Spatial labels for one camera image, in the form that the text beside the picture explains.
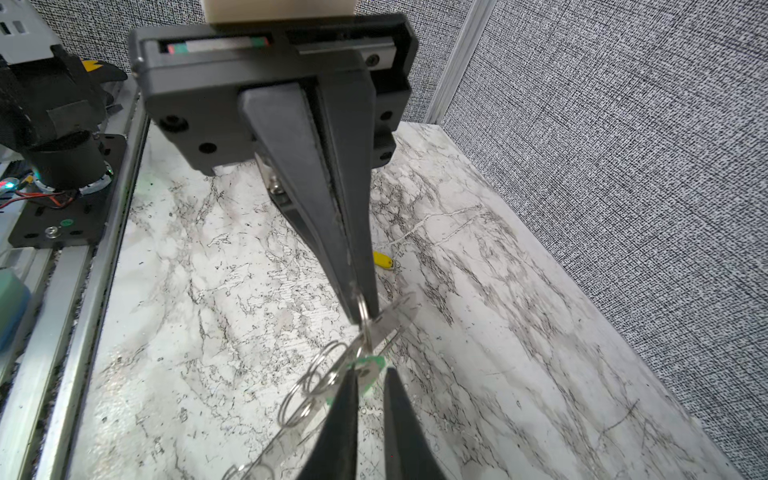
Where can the yellow key tag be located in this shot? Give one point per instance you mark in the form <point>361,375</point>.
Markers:
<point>383,261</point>

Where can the teal green sponge block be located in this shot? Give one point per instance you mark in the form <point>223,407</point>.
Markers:
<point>14,300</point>

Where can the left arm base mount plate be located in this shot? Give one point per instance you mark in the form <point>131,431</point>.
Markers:
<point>76,221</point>

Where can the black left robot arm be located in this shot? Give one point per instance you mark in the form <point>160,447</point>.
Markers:
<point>315,101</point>

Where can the aluminium front rail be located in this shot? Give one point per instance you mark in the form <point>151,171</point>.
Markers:
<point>48,361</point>

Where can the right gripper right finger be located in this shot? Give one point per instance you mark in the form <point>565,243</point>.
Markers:
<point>407,453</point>

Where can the green key tag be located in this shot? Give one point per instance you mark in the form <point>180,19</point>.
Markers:
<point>367,370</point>

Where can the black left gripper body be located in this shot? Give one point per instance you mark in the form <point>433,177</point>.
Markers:
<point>191,76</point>

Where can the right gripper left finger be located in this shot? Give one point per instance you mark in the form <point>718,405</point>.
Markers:
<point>334,456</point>

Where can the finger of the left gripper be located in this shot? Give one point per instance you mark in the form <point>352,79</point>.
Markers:
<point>280,118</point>
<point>346,102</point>

